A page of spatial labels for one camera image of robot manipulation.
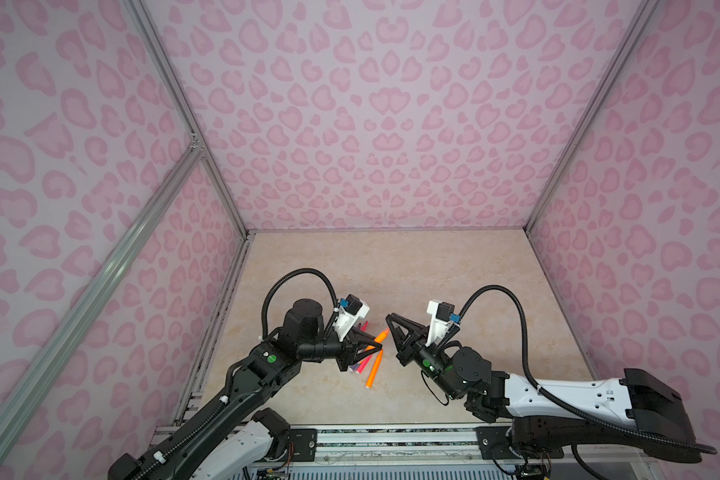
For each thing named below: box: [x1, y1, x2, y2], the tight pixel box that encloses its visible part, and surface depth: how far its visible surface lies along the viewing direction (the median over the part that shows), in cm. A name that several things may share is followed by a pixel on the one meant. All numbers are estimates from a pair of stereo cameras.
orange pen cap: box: [365, 327, 391, 351], surface depth 67 cm
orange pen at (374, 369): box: [366, 349, 384, 389], surface depth 86 cm
